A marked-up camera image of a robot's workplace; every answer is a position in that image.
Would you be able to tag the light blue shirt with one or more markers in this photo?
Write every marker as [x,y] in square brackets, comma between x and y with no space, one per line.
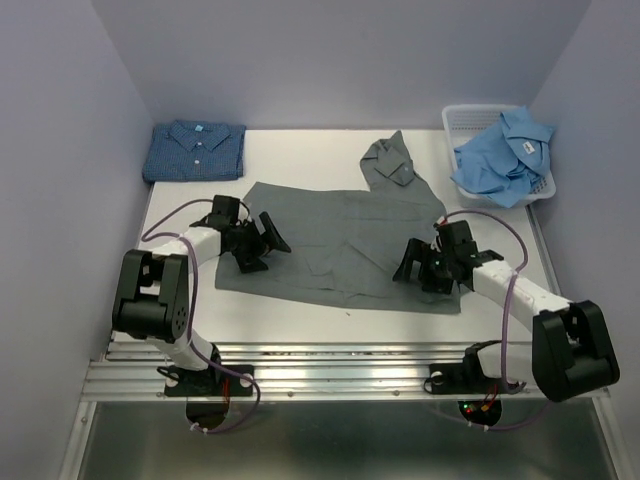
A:
[505,160]

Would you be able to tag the white plastic basket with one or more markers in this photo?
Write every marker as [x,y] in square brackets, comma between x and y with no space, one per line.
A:
[475,120]

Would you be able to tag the aluminium mounting rail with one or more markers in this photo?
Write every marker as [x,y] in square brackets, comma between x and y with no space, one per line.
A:
[297,348]

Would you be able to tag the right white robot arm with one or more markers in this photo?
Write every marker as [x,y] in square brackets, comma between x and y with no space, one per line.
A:
[570,352]

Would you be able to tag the folded blue checkered shirt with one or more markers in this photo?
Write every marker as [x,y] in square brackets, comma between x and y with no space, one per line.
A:
[193,151]

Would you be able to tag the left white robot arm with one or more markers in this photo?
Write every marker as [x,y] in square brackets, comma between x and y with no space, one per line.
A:
[157,291]

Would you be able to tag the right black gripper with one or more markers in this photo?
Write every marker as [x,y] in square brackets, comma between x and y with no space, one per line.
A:
[419,252]

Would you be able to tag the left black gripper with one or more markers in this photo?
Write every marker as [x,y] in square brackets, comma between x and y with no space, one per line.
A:
[248,262]

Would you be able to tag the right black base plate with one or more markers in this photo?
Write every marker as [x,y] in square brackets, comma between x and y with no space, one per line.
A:
[460,379]

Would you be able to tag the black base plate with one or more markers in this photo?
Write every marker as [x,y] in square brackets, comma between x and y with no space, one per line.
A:
[460,379]
[182,383]

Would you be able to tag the grey long sleeve shirt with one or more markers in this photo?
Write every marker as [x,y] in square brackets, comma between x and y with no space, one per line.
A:
[347,244]

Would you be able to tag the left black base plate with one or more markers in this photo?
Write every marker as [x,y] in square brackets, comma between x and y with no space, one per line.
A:
[182,383]

